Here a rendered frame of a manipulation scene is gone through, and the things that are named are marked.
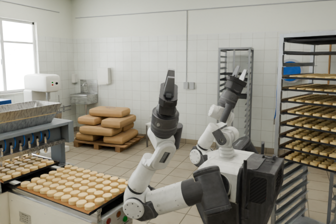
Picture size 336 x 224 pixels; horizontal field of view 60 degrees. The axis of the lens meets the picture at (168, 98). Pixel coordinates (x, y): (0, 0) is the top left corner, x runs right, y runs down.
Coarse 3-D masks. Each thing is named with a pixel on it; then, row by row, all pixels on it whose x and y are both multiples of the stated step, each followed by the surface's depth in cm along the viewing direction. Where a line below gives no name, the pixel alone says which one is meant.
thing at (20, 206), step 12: (12, 192) 174; (12, 204) 175; (24, 204) 168; (36, 204) 163; (108, 204) 160; (12, 216) 176; (24, 216) 170; (36, 216) 164; (48, 216) 158; (60, 216) 153; (72, 216) 148
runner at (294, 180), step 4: (304, 172) 268; (308, 172) 270; (296, 176) 256; (300, 176) 261; (292, 180) 250; (296, 180) 252; (284, 184) 239; (288, 184) 244; (292, 184) 244; (280, 188) 235; (284, 188) 237; (280, 192) 230
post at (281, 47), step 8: (280, 40) 216; (280, 48) 216; (280, 56) 217; (280, 64) 217; (280, 72) 218; (280, 80) 218; (280, 88) 219; (280, 96) 220; (280, 104) 221; (280, 120) 224; (272, 216) 233
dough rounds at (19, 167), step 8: (8, 160) 206; (16, 160) 205; (24, 160) 205; (32, 160) 205; (40, 160) 208; (48, 160) 205; (0, 168) 190; (8, 168) 190; (16, 168) 190; (24, 168) 196; (32, 168) 191; (0, 176) 178; (8, 176) 177; (16, 176) 181
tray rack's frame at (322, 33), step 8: (304, 32) 203; (312, 32) 199; (320, 32) 195; (328, 32) 192; (312, 48) 257; (312, 56) 258; (312, 80) 261; (304, 168) 272; (304, 176) 273; (328, 192) 260; (328, 200) 261; (328, 208) 262; (304, 216) 277; (328, 216) 262
